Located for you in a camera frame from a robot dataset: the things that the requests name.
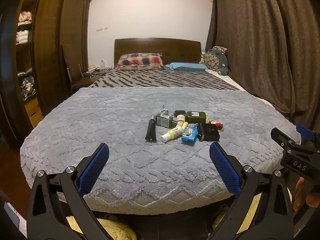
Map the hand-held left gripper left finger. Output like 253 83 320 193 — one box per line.
26 142 110 240

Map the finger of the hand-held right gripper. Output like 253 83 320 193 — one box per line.
271 127 301 153
296 124 320 153

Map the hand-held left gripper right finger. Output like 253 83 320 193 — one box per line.
207 142 294 240

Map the plain green bottle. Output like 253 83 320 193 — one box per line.
186 111 207 124

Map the green bottle with white label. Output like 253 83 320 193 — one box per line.
155 114 178 128

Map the person's right hand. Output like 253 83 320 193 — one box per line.
293 176 320 212

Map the grey fluffy blanket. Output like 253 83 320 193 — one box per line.
20 87 302 215

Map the black flat box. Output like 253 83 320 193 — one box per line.
196 123 220 141

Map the colourful small wrapper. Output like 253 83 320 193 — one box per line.
207 120 225 132

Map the blue wipes packet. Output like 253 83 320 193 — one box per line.
181 126 199 143

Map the yellow and white tube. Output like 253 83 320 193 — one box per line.
161 122 189 143

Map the yellow fluffy blanket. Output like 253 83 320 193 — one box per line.
64 192 263 240

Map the black cylindrical bottle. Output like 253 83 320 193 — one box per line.
145 118 157 142

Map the brown curtain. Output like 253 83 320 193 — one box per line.
205 0 320 135

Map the wooden chair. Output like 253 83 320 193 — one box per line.
62 44 110 93

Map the patterned round cushion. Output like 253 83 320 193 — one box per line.
201 46 228 71

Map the grey striped blanket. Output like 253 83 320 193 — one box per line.
88 69 241 91

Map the blue pillow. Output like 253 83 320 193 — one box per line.
165 62 208 72

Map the plaid pillow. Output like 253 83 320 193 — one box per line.
115 53 165 71

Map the wooden wardrobe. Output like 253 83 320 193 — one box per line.
0 0 91 145

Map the wooden headboard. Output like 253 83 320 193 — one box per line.
114 38 202 68

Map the folded clothes stack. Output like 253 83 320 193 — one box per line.
15 10 33 45

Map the white cable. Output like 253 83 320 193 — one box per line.
83 66 114 77

